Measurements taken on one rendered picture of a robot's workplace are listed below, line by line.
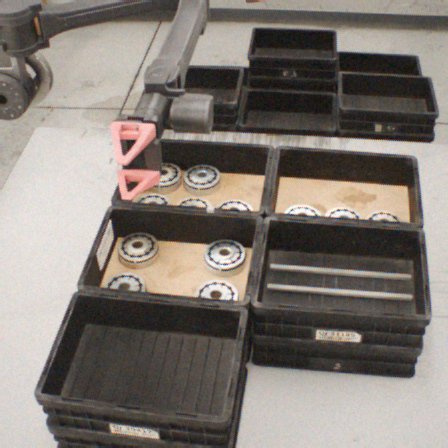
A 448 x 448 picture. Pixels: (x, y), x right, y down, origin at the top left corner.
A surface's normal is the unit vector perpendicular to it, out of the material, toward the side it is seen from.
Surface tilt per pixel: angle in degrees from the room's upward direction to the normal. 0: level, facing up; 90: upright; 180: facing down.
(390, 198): 0
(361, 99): 0
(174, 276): 0
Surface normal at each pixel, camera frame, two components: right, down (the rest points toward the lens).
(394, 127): -0.11, 0.66
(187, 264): -0.03, -0.74
